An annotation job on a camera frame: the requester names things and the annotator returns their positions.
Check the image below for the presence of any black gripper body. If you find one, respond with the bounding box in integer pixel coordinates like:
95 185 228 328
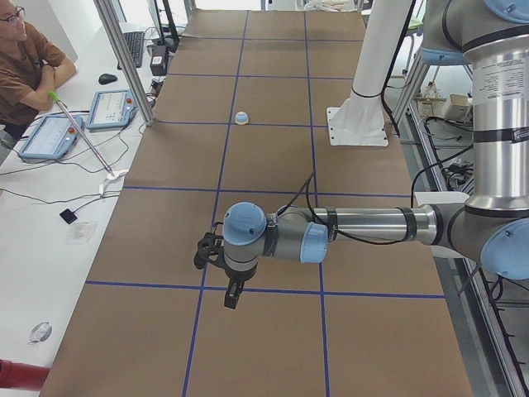
224 265 257 289

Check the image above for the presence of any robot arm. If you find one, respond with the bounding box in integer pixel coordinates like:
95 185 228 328
218 1 528 309

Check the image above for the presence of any small black square device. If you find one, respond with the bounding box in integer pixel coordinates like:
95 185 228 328
60 208 78 224

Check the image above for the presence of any clear tape roll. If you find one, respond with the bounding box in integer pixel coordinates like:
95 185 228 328
27 322 53 345

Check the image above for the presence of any teach pendant far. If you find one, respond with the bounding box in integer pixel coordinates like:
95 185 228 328
86 90 137 131

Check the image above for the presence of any teach pendant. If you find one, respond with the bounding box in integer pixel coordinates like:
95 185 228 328
86 90 137 131
19 116 78 161

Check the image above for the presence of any black box on desk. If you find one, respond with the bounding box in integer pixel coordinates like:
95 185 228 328
150 45 168 76

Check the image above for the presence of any teach pendant near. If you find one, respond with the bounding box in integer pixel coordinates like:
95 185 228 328
19 116 78 161

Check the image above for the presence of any red cylinder object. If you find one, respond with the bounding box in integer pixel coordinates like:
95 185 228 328
1 359 50 391

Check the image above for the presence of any black computer mouse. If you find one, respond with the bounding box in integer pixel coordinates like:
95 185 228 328
98 74 117 85

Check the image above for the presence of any black keyboard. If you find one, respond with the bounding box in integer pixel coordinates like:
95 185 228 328
122 31 145 68

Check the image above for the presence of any seated person brown shirt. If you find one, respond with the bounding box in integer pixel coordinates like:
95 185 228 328
1 1 76 148

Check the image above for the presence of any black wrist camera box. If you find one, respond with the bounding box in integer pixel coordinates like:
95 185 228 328
193 232 226 270

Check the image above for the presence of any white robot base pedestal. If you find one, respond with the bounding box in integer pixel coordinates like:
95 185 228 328
326 0 415 147

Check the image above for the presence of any metal rod green handle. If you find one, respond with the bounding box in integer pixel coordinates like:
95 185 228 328
48 90 114 175

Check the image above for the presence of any aluminium frame post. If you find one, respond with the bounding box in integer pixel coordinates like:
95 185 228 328
93 0 155 127

